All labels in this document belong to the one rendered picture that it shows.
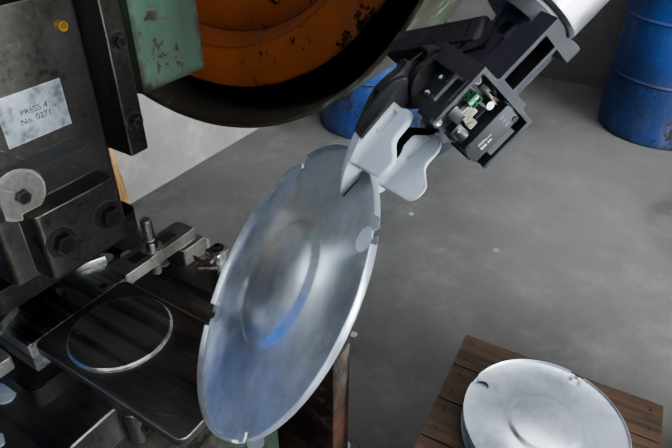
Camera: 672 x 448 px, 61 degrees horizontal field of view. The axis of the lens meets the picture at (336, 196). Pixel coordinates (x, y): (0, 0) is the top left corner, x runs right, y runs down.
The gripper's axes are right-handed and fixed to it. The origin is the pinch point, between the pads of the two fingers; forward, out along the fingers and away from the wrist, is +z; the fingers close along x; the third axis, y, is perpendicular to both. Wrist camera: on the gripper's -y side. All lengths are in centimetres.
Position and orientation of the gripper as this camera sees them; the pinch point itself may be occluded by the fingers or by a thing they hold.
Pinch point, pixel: (352, 182)
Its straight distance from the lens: 50.7
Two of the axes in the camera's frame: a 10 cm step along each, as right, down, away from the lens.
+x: 6.7, 4.7, 5.7
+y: 3.1, 5.1, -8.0
